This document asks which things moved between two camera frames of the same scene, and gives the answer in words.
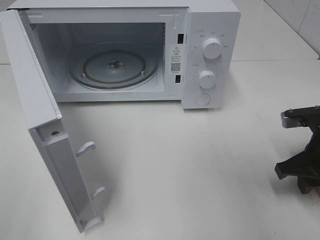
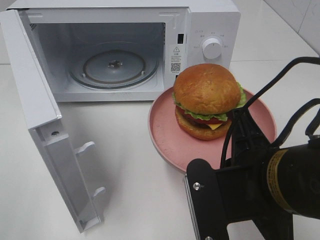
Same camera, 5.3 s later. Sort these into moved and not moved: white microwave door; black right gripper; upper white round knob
Moved: black right gripper
Not moved: upper white round knob; white microwave door
